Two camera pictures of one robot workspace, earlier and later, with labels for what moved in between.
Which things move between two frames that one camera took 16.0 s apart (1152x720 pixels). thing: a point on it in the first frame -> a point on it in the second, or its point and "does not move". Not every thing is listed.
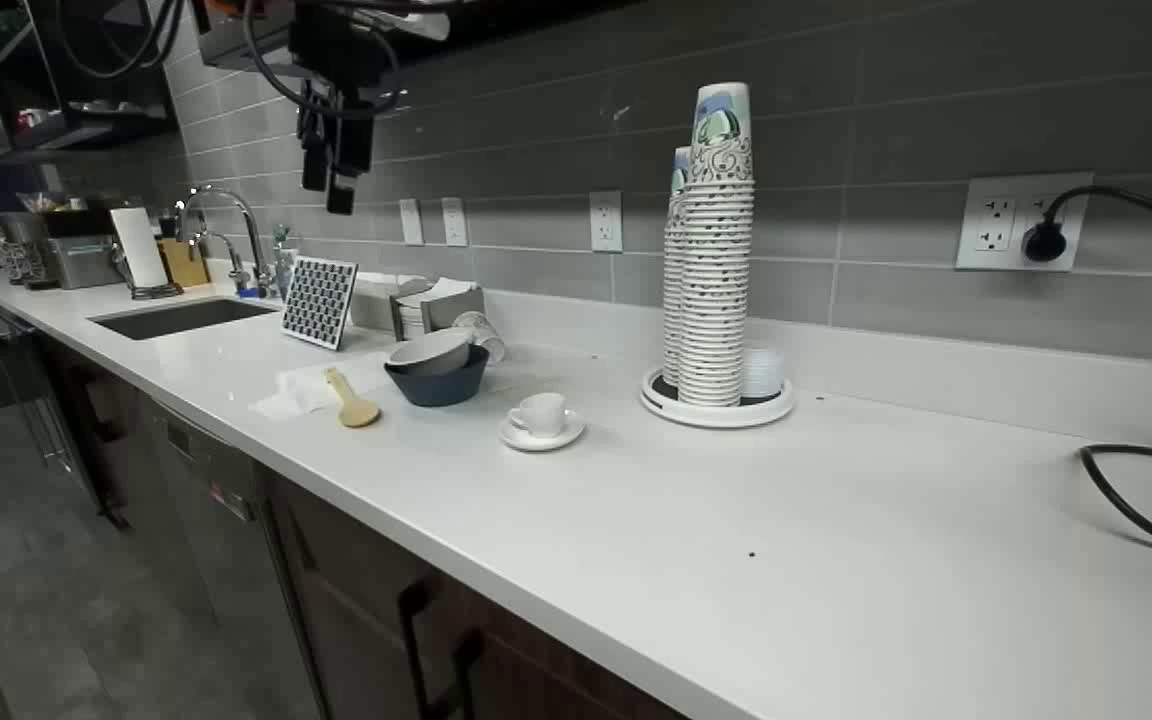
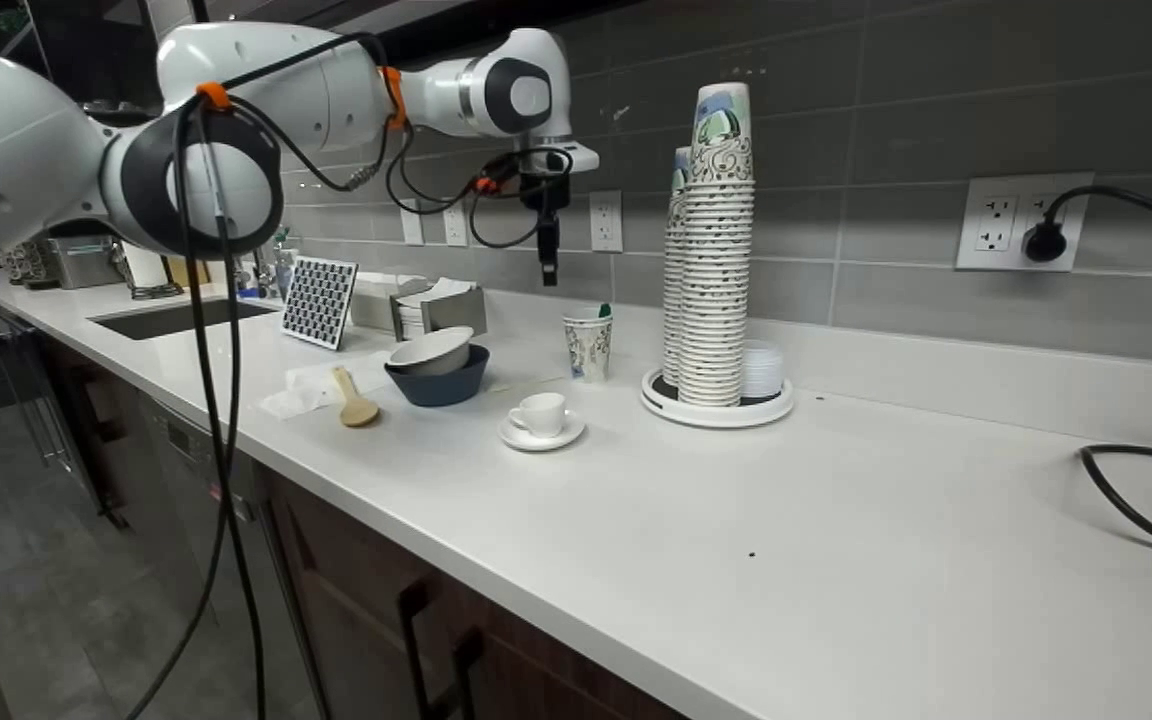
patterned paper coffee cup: [483, 334] -> [590, 345]
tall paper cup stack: [718, 309] does not move
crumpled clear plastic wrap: [297, 399] does not move
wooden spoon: [350, 411] does not move
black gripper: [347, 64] -> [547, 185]
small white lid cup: [762, 375] does not move
